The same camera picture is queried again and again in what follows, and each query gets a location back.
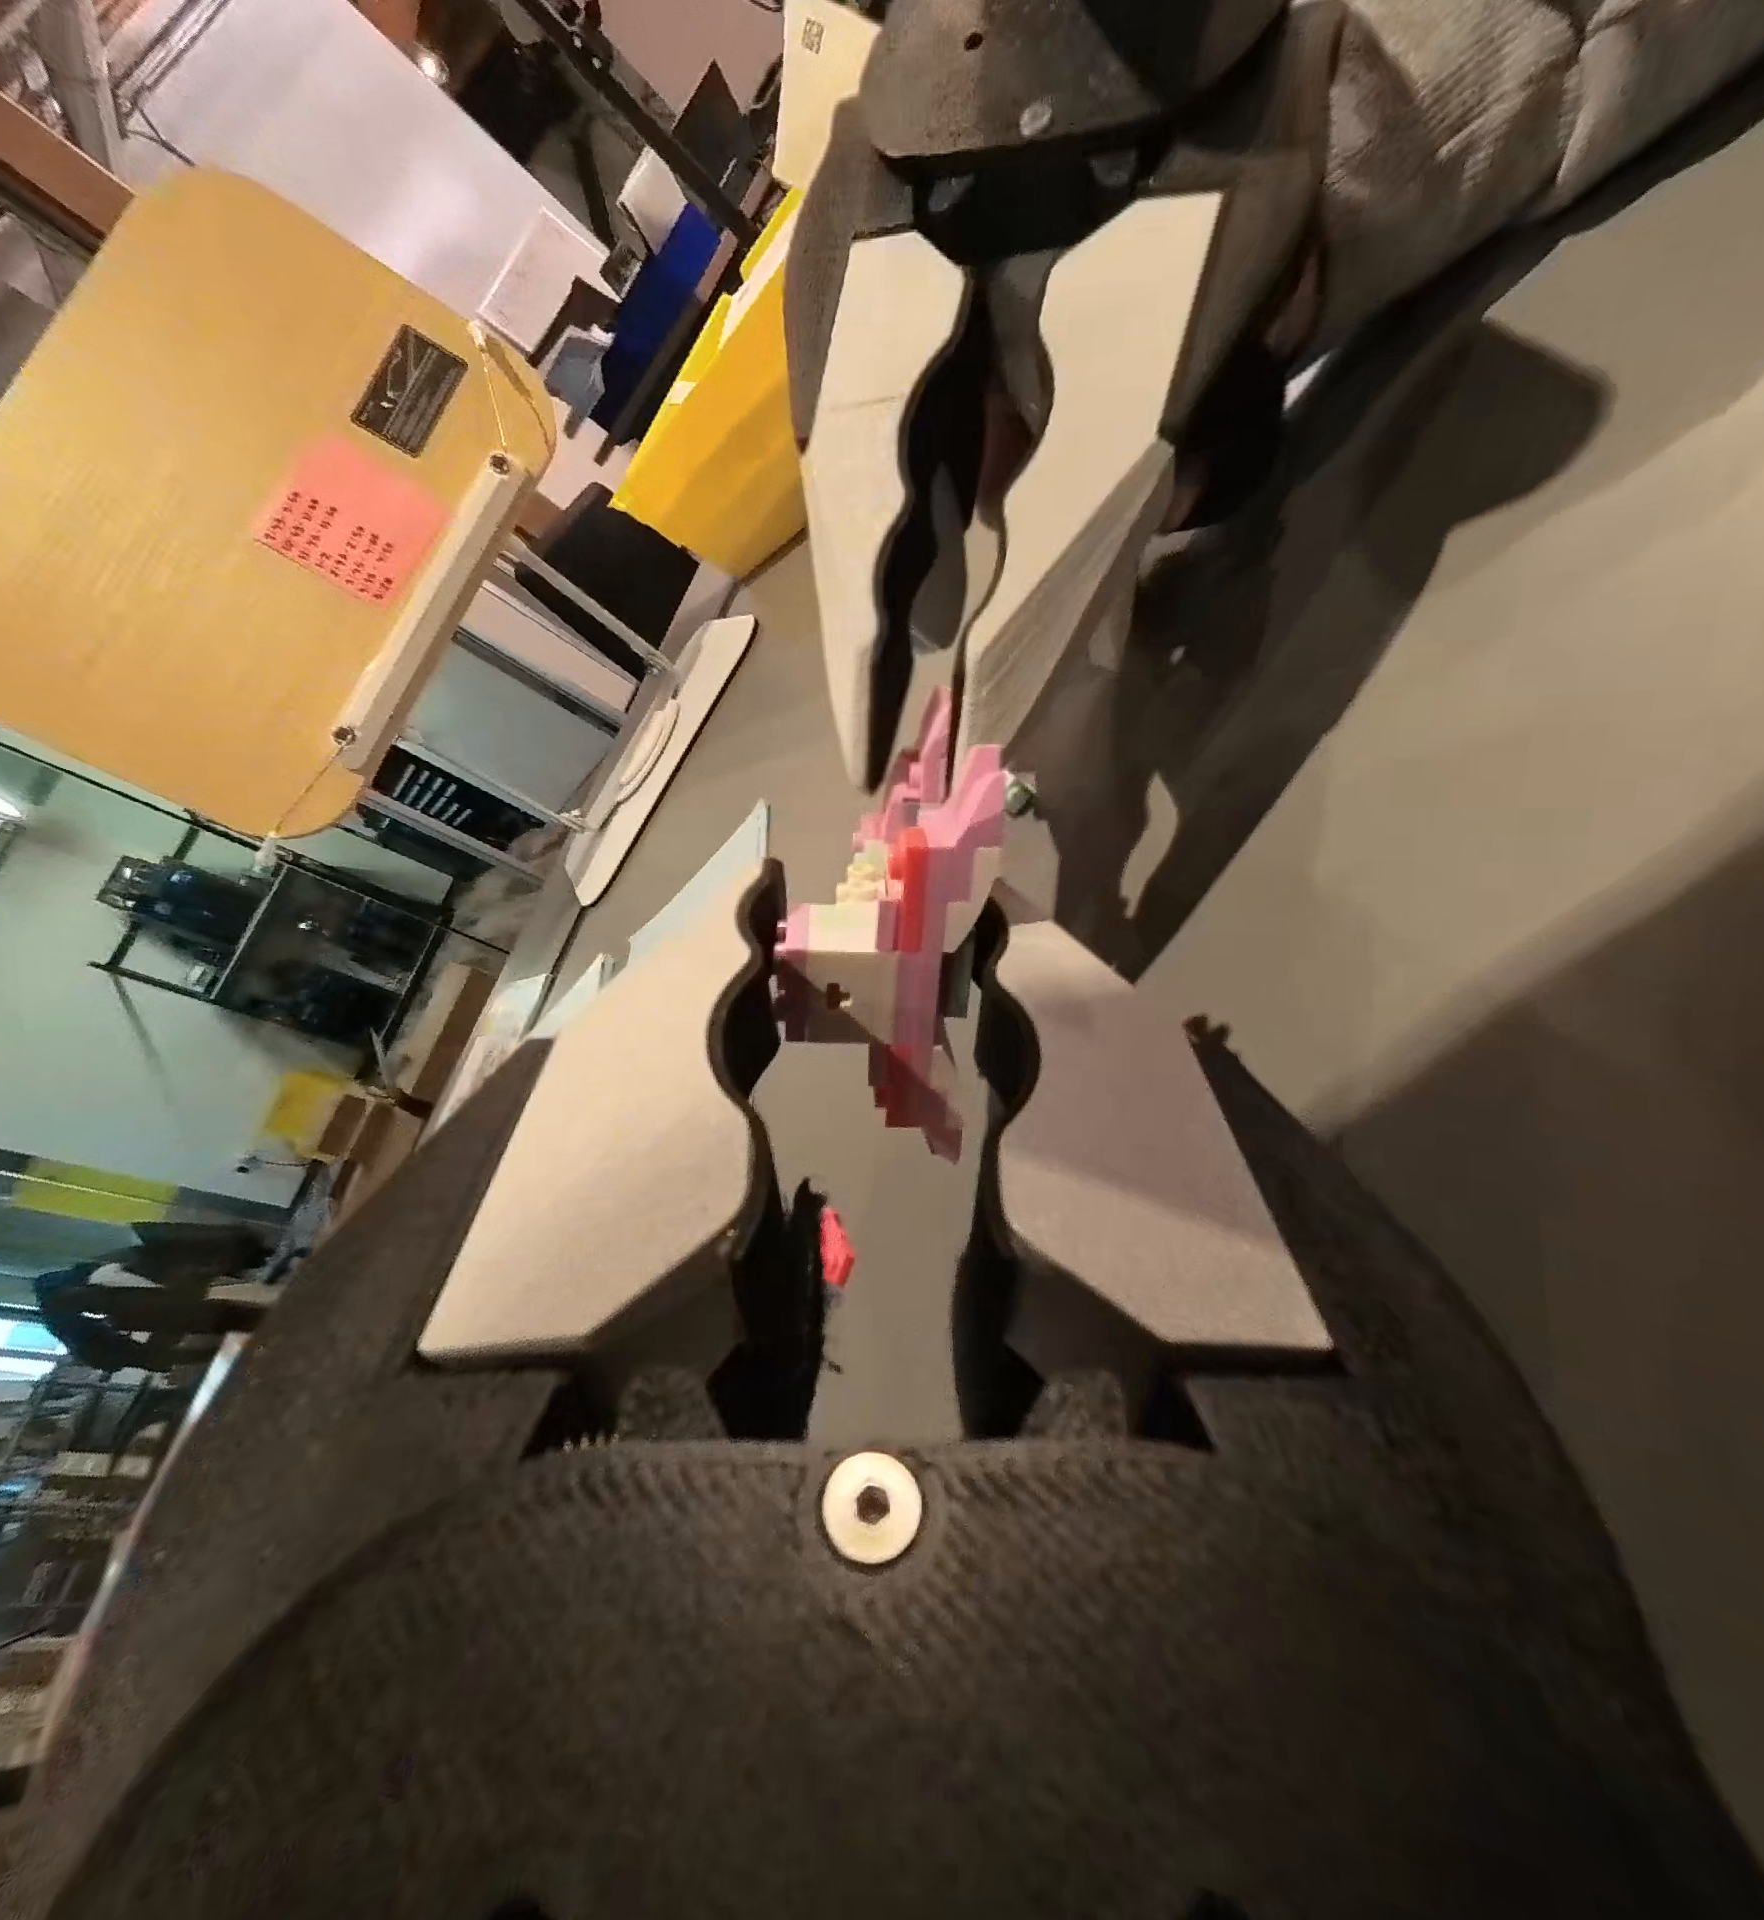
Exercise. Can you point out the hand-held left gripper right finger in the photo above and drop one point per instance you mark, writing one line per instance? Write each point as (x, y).
(1148, 1198)

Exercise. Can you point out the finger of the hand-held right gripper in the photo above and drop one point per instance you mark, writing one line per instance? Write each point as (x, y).
(1126, 344)
(855, 452)

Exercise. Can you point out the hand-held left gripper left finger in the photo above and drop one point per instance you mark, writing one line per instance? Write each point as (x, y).
(581, 1198)

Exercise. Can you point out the yellow plastic bin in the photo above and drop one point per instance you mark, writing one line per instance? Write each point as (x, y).
(720, 452)

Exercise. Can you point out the red wedge brick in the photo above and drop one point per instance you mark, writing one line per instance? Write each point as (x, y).
(836, 1253)

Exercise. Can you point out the pink brick model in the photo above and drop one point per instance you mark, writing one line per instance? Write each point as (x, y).
(880, 944)

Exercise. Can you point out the person's right forearm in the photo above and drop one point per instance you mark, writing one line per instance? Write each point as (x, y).
(1569, 87)

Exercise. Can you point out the grey desk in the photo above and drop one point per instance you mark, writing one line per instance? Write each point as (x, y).
(1423, 749)

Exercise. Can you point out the blue plastic bin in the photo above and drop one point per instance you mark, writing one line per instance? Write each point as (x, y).
(670, 296)

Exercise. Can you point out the black box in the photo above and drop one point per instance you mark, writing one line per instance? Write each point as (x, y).
(618, 577)

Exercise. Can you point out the yellow paper note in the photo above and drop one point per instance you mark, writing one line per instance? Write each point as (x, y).
(300, 1111)

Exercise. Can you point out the white rounded board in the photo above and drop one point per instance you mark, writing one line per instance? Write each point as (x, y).
(687, 710)

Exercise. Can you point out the open pale blue instruction booklet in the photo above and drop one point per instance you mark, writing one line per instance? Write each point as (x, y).
(687, 902)

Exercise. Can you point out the white square panel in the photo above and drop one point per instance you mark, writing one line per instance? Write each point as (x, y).
(548, 269)

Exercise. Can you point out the grey metal cabinet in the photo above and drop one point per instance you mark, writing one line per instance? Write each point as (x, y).
(537, 687)

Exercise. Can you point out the black machine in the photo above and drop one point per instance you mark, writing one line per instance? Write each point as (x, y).
(283, 933)

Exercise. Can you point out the black chair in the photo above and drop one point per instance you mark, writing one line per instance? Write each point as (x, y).
(161, 1282)

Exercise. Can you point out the black label plate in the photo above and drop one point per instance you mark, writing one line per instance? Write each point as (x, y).
(410, 385)

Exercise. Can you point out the white plastic bar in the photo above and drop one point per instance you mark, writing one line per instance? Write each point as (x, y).
(430, 616)

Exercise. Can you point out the red paper note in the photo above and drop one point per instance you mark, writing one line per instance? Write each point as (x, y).
(351, 517)

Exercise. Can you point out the glass cabinet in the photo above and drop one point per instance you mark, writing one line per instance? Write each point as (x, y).
(12, 931)

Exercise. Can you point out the light wooden panel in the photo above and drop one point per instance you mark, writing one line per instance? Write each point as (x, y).
(101, 529)

